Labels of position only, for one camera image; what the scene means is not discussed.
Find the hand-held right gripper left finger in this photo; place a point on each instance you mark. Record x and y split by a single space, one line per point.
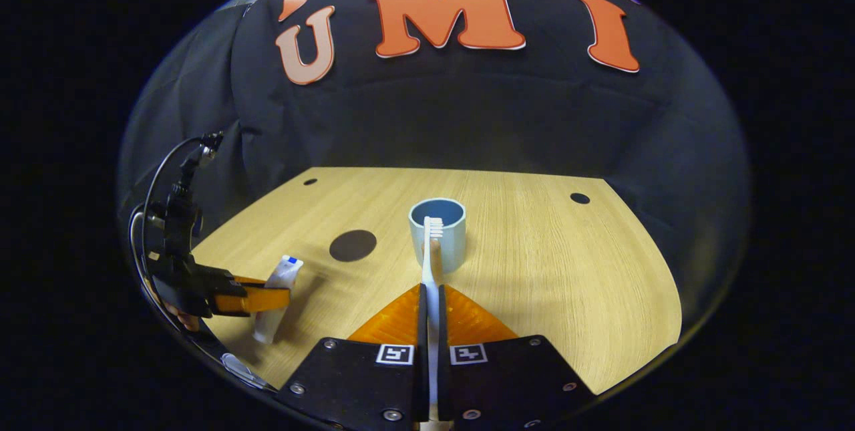
421 324

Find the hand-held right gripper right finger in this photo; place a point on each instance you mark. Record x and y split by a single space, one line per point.
443 324

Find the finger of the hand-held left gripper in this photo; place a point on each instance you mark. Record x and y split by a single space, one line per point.
264 301
250 279

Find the white toothbrush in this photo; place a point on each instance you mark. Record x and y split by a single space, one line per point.
431 297

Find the white toothpaste tube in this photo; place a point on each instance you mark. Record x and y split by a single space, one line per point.
284 274

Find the light blue cup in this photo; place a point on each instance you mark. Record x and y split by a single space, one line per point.
451 244

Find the dark round coaster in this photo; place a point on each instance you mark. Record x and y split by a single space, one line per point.
353 245

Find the wooden desktop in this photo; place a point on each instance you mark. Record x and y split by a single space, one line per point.
548 284

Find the black backdrop cloth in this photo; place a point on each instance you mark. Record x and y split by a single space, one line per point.
467 117

